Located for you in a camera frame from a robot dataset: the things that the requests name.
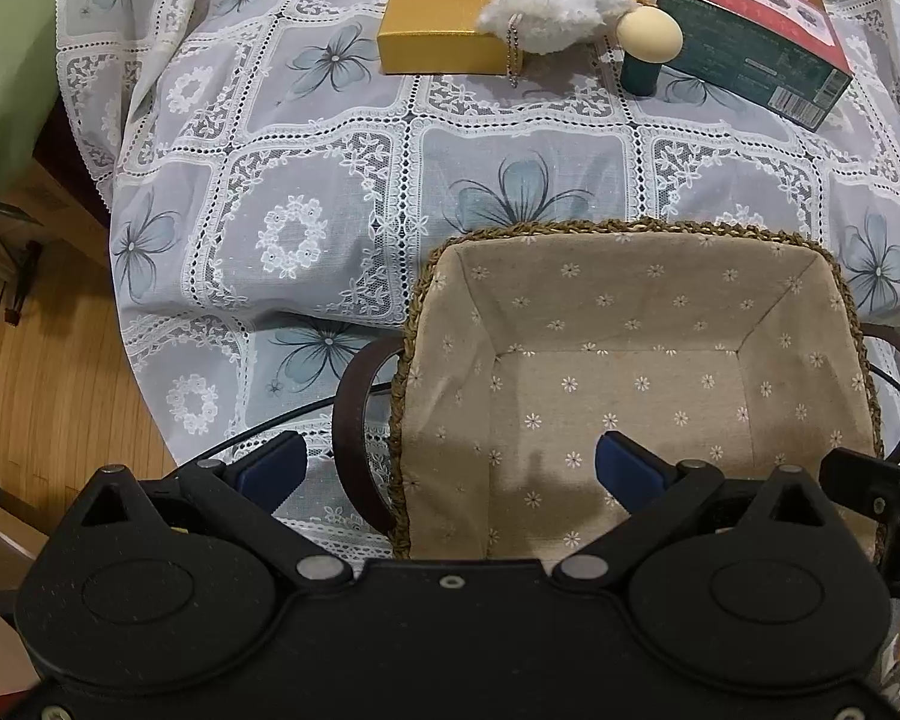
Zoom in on woven fabric-lined basket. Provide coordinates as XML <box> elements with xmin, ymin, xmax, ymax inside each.
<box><xmin>331</xmin><ymin>220</ymin><xmax>900</xmax><ymax>564</ymax></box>

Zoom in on grey floral lace tablecloth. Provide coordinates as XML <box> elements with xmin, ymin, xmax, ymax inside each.
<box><xmin>56</xmin><ymin>0</ymin><xmax>900</xmax><ymax>562</ymax></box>

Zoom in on white fluffy plush toy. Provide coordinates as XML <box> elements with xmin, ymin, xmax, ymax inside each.
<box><xmin>476</xmin><ymin>0</ymin><xmax>639</xmax><ymax>86</ymax></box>

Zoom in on beige sponge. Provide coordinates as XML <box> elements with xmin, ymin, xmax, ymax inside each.
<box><xmin>616</xmin><ymin>5</ymin><xmax>683</xmax><ymax>96</ymax></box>

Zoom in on black cable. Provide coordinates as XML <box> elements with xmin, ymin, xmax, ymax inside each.
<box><xmin>165</xmin><ymin>365</ymin><xmax>900</xmax><ymax>478</ymax></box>

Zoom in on red and green product box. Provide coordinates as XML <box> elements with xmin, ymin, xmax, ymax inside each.
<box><xmin>656</xmin><ymin>0</ymin><xmax>852</xmax><ymax>132</ymax></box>

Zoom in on gold cardboard box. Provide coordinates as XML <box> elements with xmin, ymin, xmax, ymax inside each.
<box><xmin>377</xmin><ymin>0</ymin><xmax>509</xmax><ymax>75</ymax></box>

